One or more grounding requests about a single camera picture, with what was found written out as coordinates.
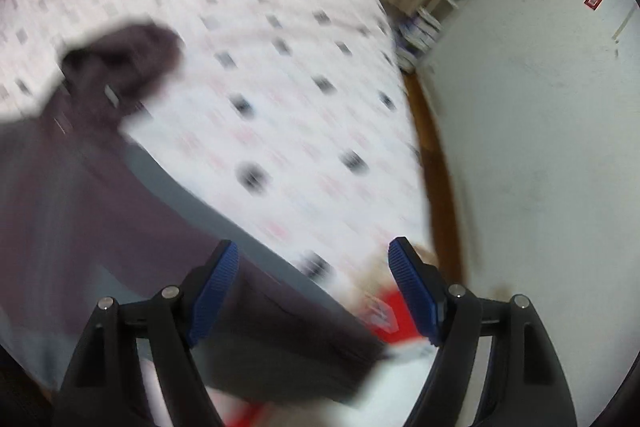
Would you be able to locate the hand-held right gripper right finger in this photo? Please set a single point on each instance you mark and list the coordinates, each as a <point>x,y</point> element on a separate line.
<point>414,292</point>

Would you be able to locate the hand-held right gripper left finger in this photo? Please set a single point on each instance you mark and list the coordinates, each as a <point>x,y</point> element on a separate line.
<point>216,292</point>

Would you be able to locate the grey and purple jacket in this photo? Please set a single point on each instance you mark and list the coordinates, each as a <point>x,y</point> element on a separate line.
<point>75,207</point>

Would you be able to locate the red and white garment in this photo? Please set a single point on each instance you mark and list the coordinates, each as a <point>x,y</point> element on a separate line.
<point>385,314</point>

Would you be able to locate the white floral cat-print blanket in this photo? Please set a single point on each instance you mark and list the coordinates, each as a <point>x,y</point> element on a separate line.
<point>300,82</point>

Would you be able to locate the wooden bed frame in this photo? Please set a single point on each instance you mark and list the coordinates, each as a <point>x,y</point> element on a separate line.
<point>442,187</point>

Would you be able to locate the red square wall sign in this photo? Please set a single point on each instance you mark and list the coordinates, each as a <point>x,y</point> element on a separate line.
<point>593,0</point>

